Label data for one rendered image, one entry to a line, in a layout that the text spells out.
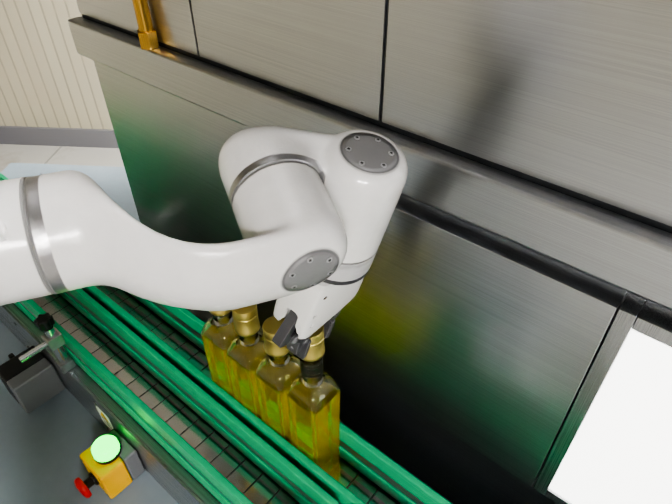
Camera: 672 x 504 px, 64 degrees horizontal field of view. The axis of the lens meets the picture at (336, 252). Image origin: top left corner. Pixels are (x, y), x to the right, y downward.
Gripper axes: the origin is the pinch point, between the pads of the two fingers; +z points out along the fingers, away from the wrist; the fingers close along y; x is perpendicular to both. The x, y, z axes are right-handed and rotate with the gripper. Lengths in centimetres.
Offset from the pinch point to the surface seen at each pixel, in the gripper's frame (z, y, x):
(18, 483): 53, 32, -29
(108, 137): 180, -110, -233
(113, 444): 40.1, 18.2, -19.2
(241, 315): 5.2, 2.0, -9.3
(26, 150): 198, -75, -267
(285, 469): 21.9, 6.6, 6.6
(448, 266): -11.6, -11.7, 8.2
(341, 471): 28.3, -1.4, 12.2
